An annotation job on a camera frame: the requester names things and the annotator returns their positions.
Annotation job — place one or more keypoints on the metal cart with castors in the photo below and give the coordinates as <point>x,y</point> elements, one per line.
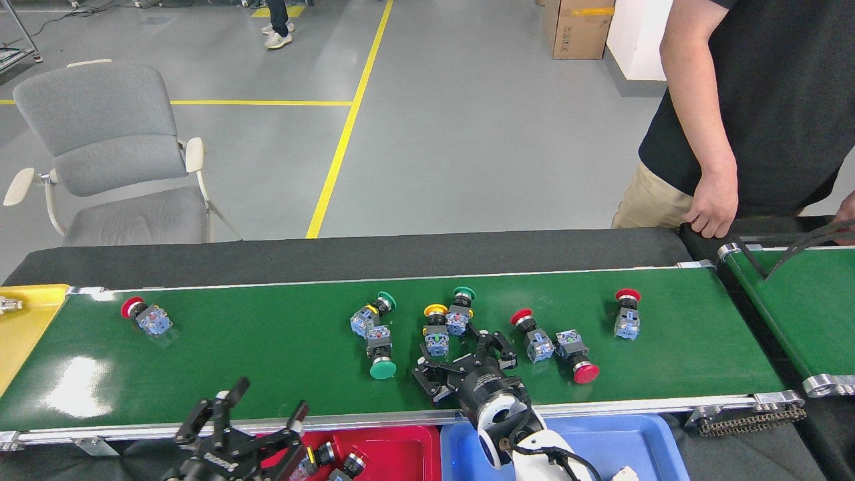
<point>23,33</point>

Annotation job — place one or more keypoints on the grey padded chair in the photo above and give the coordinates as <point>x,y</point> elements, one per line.
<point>107,147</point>

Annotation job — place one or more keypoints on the long green conveyor belt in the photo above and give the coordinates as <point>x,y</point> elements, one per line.
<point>267,361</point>

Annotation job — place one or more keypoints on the red plastic bin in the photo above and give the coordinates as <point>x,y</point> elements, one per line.
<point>401,454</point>

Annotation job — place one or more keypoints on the person's right forearm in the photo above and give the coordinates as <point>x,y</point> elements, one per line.
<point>695,100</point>

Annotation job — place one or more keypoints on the brown cardboard box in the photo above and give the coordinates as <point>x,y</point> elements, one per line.
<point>578,30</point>

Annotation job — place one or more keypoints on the green feeder conveyor belt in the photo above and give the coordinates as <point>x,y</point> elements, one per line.
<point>801,307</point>

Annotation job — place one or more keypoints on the person's left hand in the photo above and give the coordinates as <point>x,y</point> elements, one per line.
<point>847,220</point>

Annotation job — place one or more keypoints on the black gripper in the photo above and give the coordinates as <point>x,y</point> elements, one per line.
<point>491,384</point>
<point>220,464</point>

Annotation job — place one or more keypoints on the white circuit breaker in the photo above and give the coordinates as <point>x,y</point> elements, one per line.
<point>624,475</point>

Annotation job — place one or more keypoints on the small silver switch part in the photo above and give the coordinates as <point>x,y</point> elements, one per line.
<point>10,305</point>

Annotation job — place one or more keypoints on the person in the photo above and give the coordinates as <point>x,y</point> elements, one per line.
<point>277,33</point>
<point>781,80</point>

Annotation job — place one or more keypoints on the yellow plastic bin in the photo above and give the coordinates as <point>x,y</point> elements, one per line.
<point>27,334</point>

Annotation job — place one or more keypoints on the yellow push button switch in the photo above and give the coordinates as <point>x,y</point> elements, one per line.
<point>435,341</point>

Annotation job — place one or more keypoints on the person's right hand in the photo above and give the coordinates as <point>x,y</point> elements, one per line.
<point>715,204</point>

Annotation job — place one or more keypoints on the blue plastic bin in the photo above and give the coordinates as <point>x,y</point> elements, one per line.
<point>634,447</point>

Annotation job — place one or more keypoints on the black guide frame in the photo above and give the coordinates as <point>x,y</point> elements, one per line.
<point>795,250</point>

